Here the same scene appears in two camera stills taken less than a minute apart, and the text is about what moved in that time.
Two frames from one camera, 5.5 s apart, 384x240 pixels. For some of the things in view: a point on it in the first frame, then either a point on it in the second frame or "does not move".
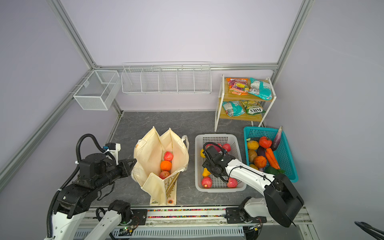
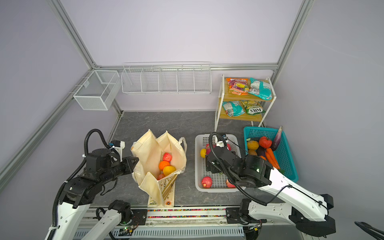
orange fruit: x=166 y=165 does not move
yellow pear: x=206 y=172 -> x=168 y=169
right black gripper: x=206 y=164 does not move
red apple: x=168 y=156 does not move
